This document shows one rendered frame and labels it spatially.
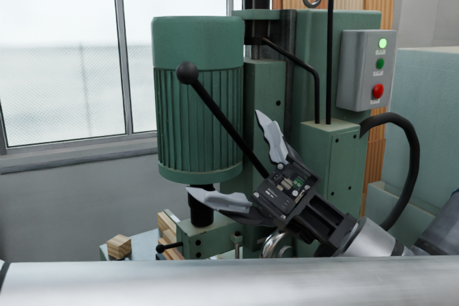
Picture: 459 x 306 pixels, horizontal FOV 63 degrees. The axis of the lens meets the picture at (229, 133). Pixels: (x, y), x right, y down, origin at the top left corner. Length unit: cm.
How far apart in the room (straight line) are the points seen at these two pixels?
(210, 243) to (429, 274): 65
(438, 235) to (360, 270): 30
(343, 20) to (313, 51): 10
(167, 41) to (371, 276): 55
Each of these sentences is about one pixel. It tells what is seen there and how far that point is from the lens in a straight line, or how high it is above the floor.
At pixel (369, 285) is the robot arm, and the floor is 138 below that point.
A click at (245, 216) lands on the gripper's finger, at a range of 51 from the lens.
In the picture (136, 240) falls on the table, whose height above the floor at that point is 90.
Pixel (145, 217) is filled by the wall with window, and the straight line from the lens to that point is 230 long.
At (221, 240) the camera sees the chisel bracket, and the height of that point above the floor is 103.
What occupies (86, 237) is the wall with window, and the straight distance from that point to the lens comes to 230.
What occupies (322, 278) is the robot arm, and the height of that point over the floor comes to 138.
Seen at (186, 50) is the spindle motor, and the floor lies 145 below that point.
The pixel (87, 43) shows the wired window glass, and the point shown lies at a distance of 208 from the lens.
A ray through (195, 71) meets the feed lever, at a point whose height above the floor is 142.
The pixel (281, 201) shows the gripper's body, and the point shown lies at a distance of 45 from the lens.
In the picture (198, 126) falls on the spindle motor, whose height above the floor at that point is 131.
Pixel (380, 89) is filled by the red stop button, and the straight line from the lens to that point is 82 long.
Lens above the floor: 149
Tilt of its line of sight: 16 degrees down
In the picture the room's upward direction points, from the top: straight up
